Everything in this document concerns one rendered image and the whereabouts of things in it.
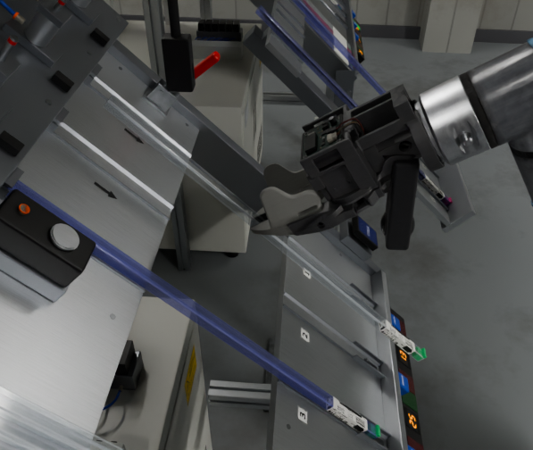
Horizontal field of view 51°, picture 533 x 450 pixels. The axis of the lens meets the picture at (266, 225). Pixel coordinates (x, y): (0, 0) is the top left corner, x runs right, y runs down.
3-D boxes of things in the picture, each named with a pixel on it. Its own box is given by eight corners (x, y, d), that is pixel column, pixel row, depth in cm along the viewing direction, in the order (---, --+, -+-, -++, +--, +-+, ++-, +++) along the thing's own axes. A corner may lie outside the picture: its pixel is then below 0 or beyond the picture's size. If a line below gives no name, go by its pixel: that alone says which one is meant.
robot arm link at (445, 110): (478, 124, 57) (498, 167, 50) (436, 143, 58) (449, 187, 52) (452, 62, 53) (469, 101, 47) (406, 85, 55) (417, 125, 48)
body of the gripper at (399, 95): (296, 128, 59) (403, 72, 54) (334, 187, 63) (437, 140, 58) (293, 167, 53) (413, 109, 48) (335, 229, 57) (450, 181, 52)
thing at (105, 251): (370, 429, 67) (379, 425, 67) (370, 440, 66) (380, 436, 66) (-9, 171, 47) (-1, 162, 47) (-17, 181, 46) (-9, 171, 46)
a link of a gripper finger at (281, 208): (228, 198, 60) (303, 160, 56) (257, 236, 62) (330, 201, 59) (225, 215, 57) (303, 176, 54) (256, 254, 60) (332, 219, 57)
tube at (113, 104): (416, 354, 75) (423, 350, 74) (417, 362, 74) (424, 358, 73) (106, 100, 55) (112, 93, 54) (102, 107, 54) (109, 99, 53)
